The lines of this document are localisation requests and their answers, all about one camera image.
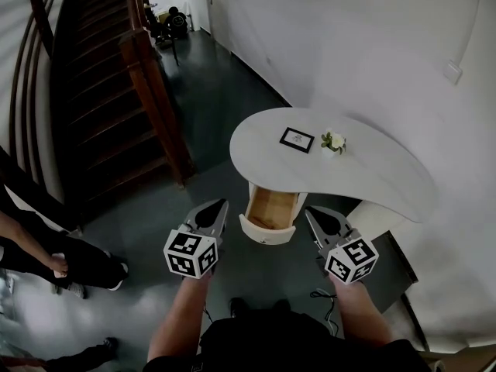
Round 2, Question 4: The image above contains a person's black clothing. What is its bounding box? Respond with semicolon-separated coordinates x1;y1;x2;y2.
142;308;429;372

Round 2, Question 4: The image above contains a large white wooden drawer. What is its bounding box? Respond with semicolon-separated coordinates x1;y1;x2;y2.
238;182;309;246

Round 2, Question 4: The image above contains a dark wooden staircase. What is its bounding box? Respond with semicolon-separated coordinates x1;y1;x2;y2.
7;0;197;224

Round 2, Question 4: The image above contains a white potted flower plant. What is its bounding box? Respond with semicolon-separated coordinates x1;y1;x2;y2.
320;129;348;159

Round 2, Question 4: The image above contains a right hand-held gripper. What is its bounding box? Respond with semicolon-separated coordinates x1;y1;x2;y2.
304;205;380;286

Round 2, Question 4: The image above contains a person's right forearm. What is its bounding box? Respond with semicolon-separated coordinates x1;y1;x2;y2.
329;277;396;350

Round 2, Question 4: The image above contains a black chair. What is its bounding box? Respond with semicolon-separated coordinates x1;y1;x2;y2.
154;33;181;67

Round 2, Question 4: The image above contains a white curved desk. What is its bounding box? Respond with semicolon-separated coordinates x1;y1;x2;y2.
229;106;435;246

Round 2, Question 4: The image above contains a white door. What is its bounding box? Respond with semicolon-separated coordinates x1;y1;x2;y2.
204;0;233;56

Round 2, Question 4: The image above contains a person's left forearm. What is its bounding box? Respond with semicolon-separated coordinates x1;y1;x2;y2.
146;275;212;362

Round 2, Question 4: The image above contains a black picture frame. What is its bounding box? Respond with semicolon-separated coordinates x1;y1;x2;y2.
279;126;315;154

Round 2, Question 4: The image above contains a white wall box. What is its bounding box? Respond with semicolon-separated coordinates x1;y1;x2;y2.
443;60;463;84

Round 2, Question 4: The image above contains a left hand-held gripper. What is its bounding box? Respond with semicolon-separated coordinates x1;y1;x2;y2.
163;198;230;281

